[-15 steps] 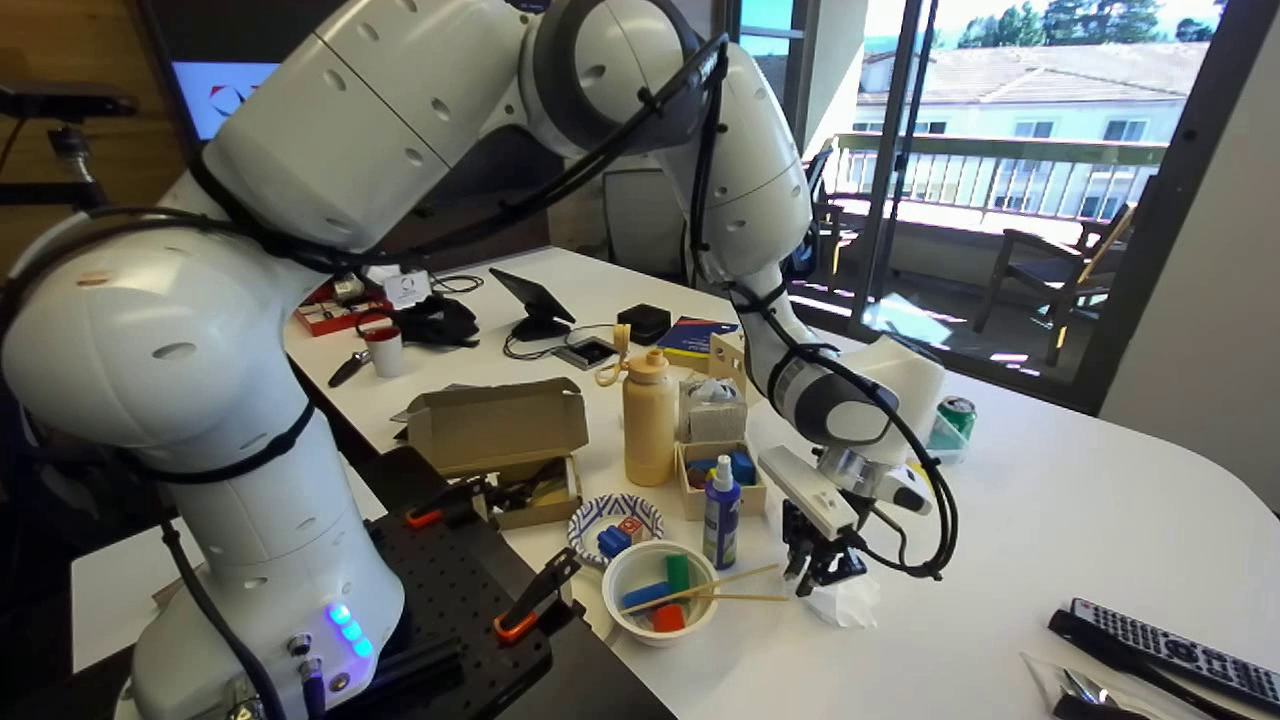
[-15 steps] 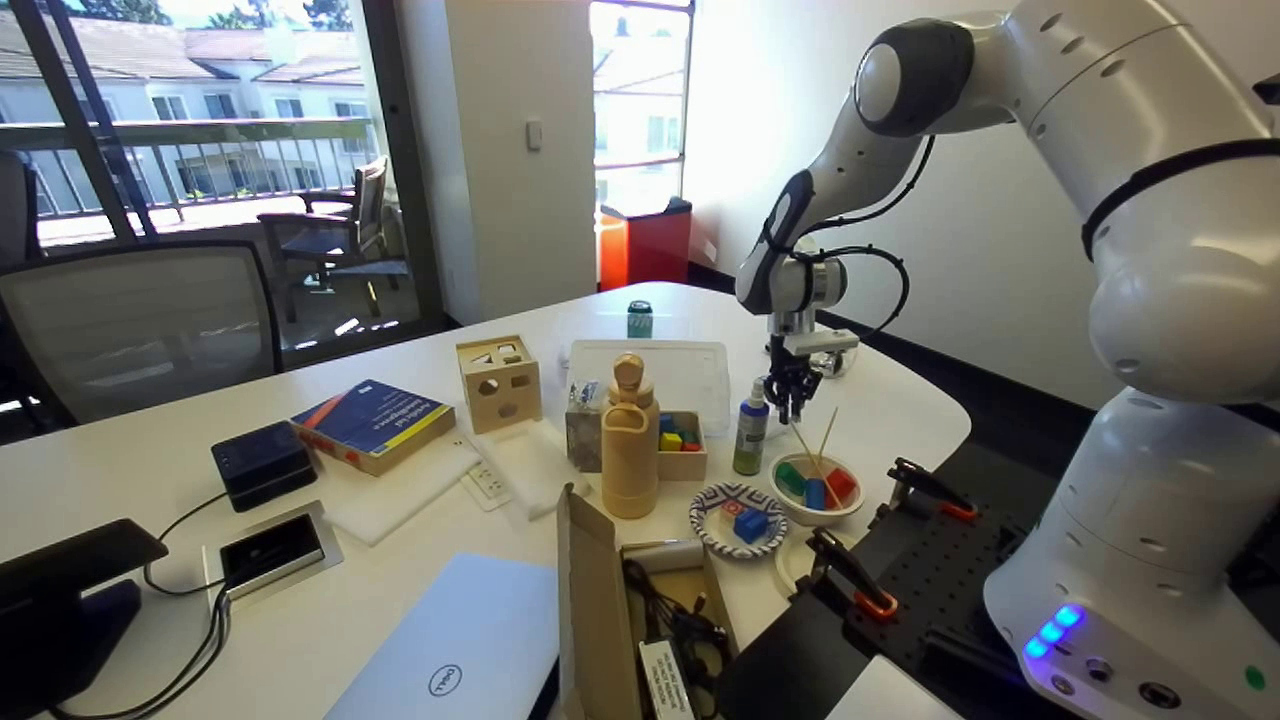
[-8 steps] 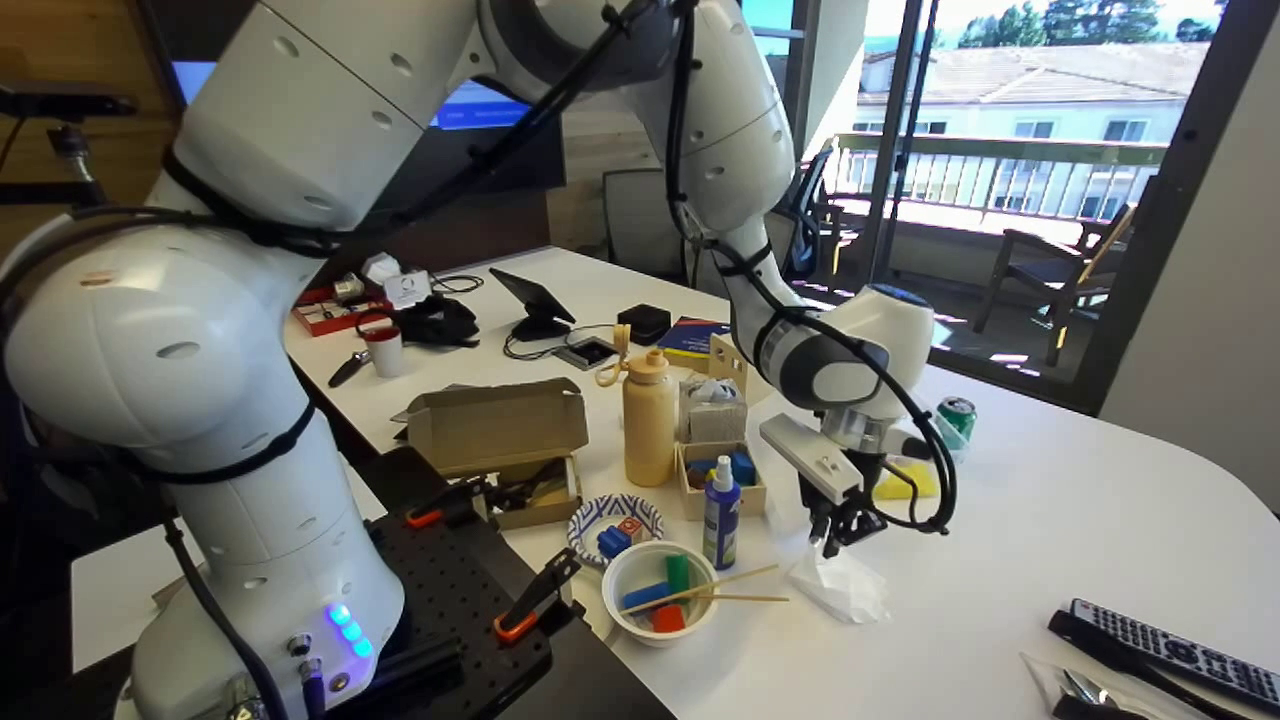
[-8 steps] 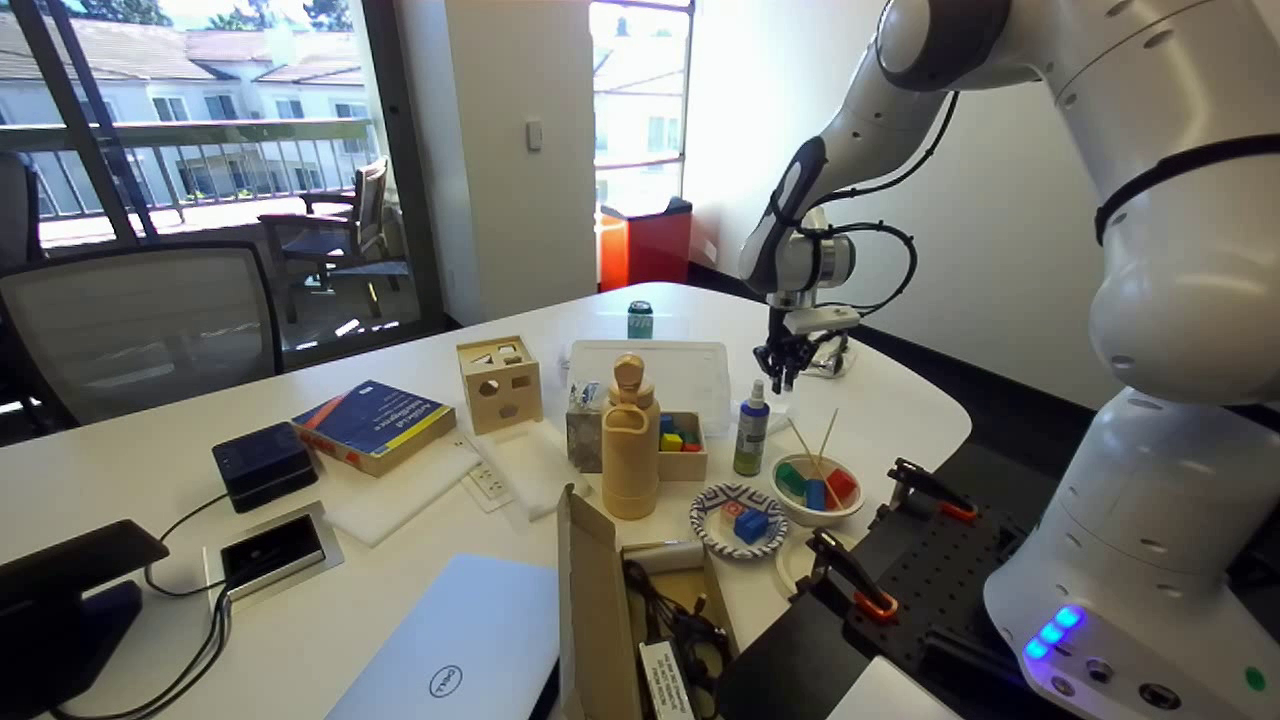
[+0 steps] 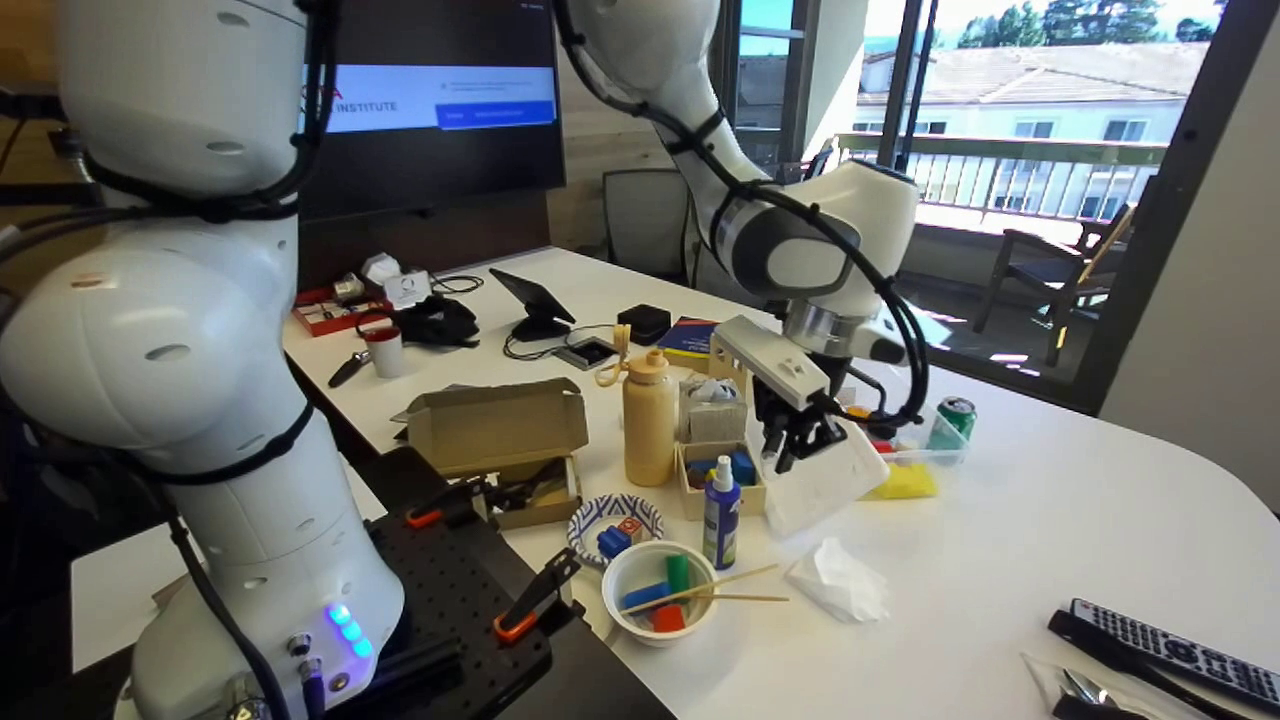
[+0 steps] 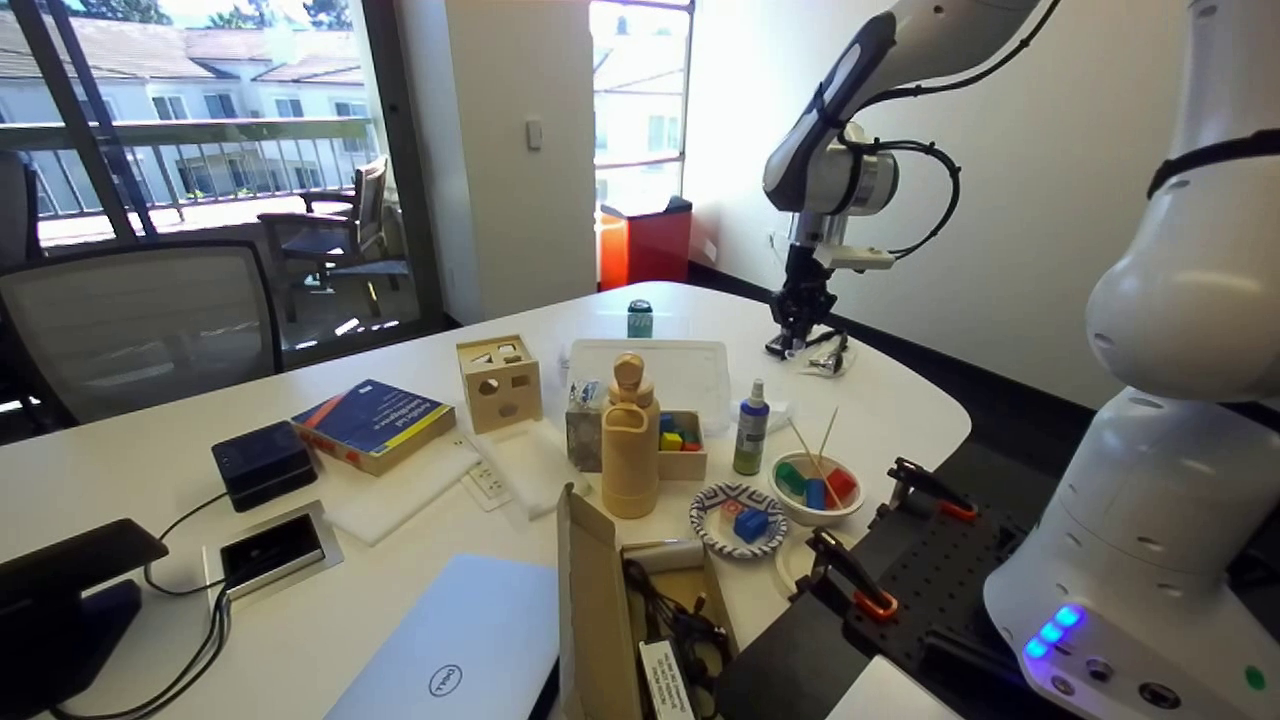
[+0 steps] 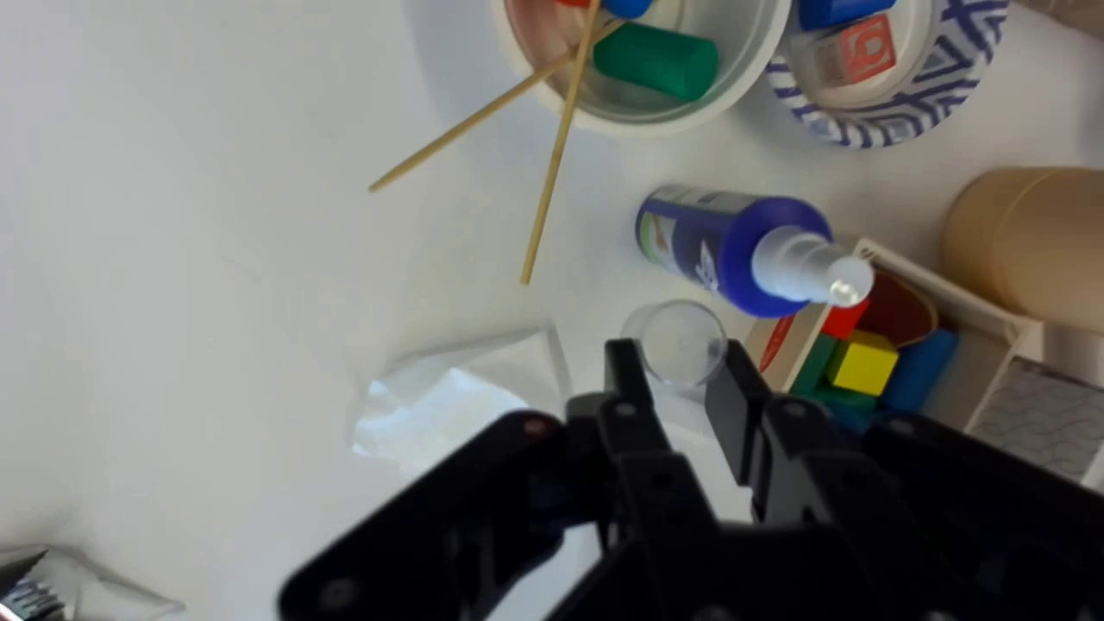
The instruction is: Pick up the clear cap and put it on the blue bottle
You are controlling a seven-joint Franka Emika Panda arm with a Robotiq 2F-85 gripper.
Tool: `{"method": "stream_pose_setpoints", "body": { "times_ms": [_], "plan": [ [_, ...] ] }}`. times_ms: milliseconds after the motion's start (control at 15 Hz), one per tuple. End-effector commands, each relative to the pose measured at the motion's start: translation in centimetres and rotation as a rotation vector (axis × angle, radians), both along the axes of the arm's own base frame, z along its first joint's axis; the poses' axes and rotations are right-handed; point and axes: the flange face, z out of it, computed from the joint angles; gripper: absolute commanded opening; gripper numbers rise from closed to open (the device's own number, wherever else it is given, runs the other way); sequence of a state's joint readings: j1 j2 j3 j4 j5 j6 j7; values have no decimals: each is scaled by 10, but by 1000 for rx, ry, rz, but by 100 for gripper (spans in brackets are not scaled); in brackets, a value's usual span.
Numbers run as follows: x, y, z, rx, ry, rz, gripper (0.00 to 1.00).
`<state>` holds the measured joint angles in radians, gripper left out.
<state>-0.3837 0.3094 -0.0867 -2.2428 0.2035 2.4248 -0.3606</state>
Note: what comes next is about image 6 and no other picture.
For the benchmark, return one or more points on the clear plastic cap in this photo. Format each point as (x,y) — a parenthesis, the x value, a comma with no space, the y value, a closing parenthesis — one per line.
(778,412)

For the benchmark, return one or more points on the dark outdoor chair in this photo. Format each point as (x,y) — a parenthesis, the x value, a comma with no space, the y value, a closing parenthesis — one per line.
(340,241)

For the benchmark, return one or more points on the small blue jar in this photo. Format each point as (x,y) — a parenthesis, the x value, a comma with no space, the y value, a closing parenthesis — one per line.
(642,319)

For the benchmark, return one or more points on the table power outlet panel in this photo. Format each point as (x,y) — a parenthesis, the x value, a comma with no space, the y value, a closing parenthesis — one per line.
(272,548)

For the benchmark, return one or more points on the black tools in box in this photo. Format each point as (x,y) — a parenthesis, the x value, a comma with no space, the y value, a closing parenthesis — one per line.
(682,626)

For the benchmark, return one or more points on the black orange clamp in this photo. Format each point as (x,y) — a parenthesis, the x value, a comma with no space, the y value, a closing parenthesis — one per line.
(935,488)
(851,574)

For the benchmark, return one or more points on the white bowl with coloured pieces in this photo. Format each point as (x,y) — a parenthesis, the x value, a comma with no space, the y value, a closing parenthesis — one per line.
(817,488)

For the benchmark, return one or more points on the grey pen cup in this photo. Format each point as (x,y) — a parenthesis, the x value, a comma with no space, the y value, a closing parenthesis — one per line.
(582,434)

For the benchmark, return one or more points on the clear plastic tray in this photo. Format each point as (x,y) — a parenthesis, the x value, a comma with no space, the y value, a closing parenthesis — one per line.
(648,369)

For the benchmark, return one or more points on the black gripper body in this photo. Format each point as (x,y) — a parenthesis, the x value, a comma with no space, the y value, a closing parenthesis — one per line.
(810,280)

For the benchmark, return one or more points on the small wooden box coloured blocks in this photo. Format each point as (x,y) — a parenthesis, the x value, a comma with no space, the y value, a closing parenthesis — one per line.
(682,446)

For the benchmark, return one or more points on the wooden shape sorter cube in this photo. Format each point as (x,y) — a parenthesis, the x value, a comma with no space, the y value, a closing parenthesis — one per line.
(498,383)

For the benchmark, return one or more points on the black monitor stand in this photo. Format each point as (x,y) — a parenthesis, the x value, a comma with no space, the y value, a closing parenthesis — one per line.
(62,606)

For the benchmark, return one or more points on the white wall light switch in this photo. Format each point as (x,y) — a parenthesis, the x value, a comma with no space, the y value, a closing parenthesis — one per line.
(532,136)

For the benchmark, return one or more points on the blue book with red edge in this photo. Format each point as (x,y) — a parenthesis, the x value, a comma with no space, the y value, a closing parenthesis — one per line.
(373,423)

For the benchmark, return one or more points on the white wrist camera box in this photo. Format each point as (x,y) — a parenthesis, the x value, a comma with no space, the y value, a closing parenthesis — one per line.
(863,255)

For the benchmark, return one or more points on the black rectangular box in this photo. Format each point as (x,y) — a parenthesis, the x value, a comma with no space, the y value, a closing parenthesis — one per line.
(261,461)

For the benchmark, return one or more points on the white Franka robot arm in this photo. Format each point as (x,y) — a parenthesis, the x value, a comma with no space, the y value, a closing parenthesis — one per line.
(1162,402)

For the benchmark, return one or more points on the orange red box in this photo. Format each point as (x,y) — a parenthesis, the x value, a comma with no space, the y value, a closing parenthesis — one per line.
(644,246)

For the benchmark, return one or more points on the blue bottle with white top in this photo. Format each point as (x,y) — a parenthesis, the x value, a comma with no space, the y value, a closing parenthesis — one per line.
(755,429)

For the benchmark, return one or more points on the white folded cloth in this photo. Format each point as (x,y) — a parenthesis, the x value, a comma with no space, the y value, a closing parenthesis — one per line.
(524,465)

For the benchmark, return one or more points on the blue toy block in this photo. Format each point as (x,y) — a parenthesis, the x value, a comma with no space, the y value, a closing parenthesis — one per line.
(749,527)

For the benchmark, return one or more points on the blue patterned plate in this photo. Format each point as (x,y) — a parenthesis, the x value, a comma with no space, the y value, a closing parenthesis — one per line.
(736,522)

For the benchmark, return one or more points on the brown cardboard box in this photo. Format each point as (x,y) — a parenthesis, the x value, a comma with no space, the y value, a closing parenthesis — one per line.
(614,615)

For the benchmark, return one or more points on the silver Dell laptop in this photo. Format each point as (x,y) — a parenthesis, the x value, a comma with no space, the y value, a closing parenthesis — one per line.
(454,647)

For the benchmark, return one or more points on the white flat board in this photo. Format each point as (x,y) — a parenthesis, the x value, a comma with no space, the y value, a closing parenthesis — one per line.
(403,488)

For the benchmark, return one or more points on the grey mesh office chair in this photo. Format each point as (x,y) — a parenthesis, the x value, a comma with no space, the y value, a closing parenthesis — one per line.
(134,327)

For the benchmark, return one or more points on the tall wooden cylinder holder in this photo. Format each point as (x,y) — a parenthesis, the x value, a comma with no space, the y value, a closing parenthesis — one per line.
(628,446)

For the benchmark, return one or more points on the black mounting board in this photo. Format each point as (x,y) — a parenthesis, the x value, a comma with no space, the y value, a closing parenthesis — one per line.
(881,601)

